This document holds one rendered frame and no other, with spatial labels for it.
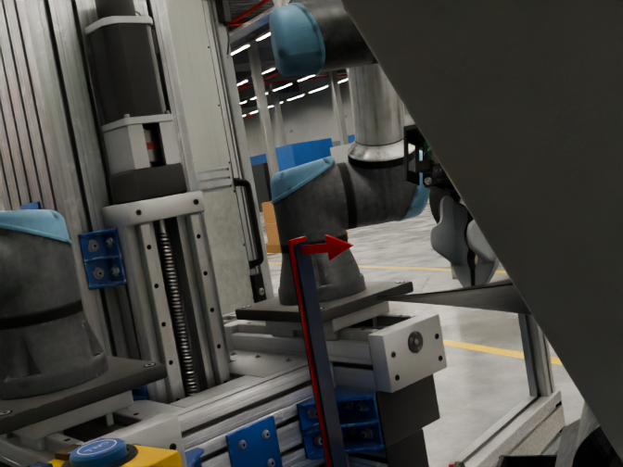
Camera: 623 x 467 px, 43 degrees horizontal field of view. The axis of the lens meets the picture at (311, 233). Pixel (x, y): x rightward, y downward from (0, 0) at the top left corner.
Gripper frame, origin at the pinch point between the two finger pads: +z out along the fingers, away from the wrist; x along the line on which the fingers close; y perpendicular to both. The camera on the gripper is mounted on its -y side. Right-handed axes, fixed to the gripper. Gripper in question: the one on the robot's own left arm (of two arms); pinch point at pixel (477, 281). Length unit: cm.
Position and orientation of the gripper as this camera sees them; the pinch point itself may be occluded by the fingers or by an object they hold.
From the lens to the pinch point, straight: 74.5
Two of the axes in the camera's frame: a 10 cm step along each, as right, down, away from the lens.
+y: -6.2, -1.3, -7.7
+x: 7.8, -0.9, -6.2
